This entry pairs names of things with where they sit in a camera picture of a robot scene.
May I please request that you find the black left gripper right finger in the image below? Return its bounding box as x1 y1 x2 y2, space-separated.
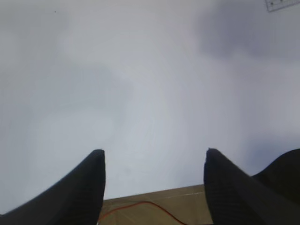
203 149 300 225

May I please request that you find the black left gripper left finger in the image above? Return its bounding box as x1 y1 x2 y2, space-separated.
0 150 105 225

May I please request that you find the grey black robot base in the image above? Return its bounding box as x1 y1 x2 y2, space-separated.
253 149 300 205

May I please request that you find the transparent plastic ruler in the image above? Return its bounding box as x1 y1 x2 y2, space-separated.
265 0 300 12

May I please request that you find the red cable on floor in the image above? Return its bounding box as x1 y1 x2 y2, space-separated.
97 201 188 225

